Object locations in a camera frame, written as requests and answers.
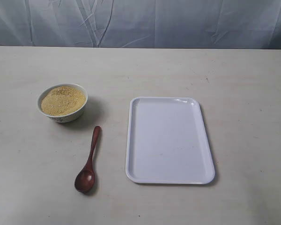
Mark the brown wooden spoon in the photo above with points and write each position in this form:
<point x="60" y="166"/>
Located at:
<point x="85" y="179"/>

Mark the yellow millet grain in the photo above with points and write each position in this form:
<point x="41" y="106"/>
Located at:
<point x="62" y="100"/>

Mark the white plastic tray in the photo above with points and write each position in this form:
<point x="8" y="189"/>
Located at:
<point x="167" y="142"/>

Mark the white ceramic bowl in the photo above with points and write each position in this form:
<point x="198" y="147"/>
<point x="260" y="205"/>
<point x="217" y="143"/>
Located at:
<point x="64" y="118"/>

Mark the grey backdrop curtain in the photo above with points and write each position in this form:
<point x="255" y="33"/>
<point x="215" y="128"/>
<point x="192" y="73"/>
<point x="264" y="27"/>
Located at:
<point x="240" y="24"/>

